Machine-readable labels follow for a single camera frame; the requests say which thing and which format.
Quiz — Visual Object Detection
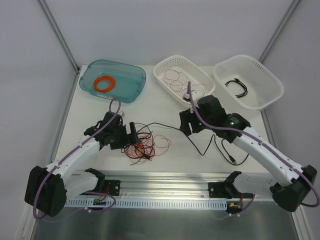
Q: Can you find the white perforated plastic basket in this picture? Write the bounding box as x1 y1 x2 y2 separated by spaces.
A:
153 55 216 108

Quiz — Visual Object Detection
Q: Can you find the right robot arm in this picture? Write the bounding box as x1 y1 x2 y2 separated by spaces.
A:
179 93 320 212

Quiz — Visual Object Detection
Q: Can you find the orange thin wire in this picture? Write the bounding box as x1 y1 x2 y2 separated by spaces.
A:
124 128 173 160

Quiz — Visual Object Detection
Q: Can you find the teal transparent plastic bin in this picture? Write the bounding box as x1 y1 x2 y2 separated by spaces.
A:
79 59 146 103

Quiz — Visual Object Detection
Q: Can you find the thin black wire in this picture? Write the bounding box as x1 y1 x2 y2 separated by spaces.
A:
121 124 155 167

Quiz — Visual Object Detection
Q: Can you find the orange coiled cable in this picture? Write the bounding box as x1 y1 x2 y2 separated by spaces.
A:
93 75 118 92

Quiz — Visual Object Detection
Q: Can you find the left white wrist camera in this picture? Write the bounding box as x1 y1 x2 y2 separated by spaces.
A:
119 111 126 119

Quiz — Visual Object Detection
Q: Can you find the aluminium mounting rail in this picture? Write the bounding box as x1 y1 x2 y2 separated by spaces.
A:
102 170 276 199

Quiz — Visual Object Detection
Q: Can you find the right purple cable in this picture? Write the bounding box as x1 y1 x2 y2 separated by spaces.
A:
186 81 320 208

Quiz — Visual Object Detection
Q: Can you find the purple cable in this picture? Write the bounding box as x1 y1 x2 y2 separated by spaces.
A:
33 97 123 221
186 81 320 208

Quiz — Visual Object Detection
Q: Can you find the black USB cable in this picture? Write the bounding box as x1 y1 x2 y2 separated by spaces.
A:
139 121 250 166

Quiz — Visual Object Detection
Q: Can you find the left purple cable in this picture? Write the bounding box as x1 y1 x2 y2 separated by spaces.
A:
33 97 123 221

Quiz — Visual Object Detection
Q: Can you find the thin pink wire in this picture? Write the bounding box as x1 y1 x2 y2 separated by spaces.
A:
162 68 207 93

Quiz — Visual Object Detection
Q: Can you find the black cable in tub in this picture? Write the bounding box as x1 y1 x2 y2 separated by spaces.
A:
225 78 248 98

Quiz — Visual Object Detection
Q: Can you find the white translucent plastic tub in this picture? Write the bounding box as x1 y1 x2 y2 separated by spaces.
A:
212 54 284 120

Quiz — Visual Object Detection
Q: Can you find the white slotted cable duct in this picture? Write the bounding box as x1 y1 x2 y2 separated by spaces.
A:
65 197 227 211

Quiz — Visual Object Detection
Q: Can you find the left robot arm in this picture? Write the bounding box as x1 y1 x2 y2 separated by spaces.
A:
24 111 140 217

